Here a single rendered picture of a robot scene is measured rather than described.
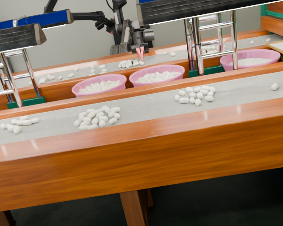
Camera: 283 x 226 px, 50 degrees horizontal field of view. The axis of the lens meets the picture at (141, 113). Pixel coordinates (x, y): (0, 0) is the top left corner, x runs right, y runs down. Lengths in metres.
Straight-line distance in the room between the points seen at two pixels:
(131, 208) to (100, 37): 3.02
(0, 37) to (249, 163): 0.94
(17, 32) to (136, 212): 0.75
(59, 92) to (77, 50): 2.29
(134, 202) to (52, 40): 3.15
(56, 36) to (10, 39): 2.79
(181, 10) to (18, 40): 0.57
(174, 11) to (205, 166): 0.53
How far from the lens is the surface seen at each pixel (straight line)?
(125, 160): 0.94
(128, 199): 1.04
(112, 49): 2.18
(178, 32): 3.87
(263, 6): 2.16
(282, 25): 1.78
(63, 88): 1.67
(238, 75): 1.34
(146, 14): 1.10
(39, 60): 4.09
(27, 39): 1.16
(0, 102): 1.80
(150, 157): 0.93
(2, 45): 1.20
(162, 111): 1.11
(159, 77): 1.50
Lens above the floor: 1.19
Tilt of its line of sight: 24 degrees down
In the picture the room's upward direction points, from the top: 11 degrees counter-clockwise
